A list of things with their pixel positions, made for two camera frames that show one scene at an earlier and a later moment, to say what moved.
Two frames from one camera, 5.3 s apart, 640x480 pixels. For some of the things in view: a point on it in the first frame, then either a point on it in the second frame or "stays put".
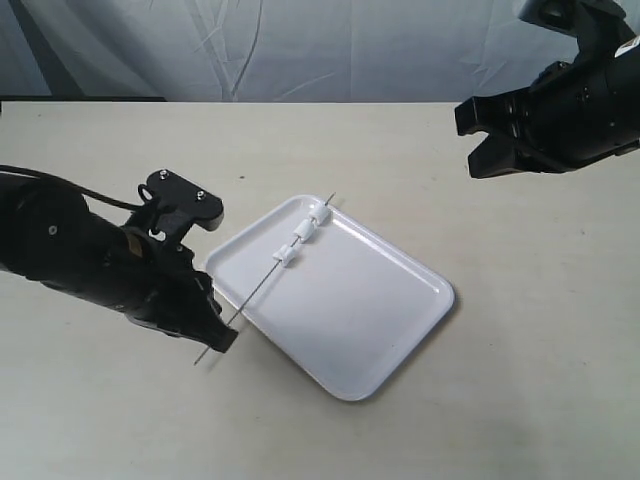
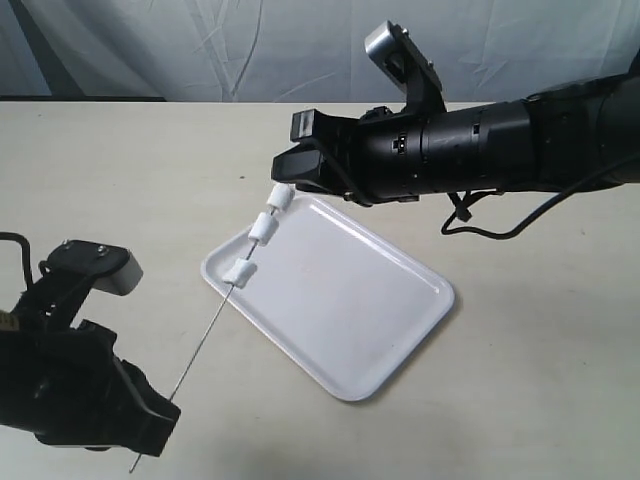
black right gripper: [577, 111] → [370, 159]
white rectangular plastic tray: [346, 302] stays put
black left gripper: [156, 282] → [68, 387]
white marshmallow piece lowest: [286, 254] → [240, 272]
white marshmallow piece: [321, 215] → [281, 196]
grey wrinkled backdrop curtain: [276, 51] stays put
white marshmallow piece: [306, 231] → [263, 229]
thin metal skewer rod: [329, 204] → [201, 342]
